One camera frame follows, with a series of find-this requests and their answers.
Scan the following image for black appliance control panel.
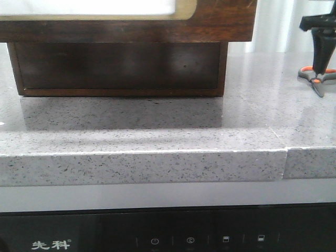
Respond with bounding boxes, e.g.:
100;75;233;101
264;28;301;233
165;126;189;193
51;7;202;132
1;203;335;251

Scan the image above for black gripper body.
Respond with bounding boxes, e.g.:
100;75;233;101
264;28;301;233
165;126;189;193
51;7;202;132
299;1;335;32

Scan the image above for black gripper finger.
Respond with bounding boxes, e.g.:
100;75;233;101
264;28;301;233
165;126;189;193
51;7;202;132
311;28;335;74

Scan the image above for dark wooden drawer cabinet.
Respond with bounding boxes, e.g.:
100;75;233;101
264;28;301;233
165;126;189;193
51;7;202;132
6;40;228;98

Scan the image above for white pleated curtain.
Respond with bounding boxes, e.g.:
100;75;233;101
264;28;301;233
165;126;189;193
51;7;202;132
228;0;334;55

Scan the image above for grey orange scissors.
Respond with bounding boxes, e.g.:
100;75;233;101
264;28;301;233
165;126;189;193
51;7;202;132
298;66;335;97

